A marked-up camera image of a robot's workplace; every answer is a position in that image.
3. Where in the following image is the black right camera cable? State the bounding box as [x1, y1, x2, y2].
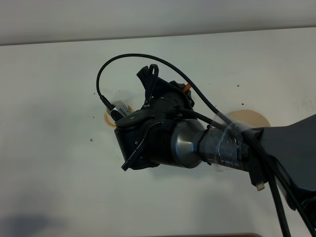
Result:
[96, 53, 316, 237]

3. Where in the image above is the beige round teapot coaster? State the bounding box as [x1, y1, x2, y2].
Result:
[228, 110, 271, 127]

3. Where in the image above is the brown clay teapot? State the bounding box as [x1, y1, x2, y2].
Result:
[183, 84, 191, 91]

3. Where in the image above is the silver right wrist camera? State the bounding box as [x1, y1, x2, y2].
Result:
[107, 100, 132, 122]

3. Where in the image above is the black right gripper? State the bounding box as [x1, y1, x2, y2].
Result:
[115, 64, 195, 170]

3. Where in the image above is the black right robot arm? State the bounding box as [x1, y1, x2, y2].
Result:
[115, 64, 316, 237]

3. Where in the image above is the orange saucer far left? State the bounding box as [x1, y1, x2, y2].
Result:
[104, 104, 134, 128]

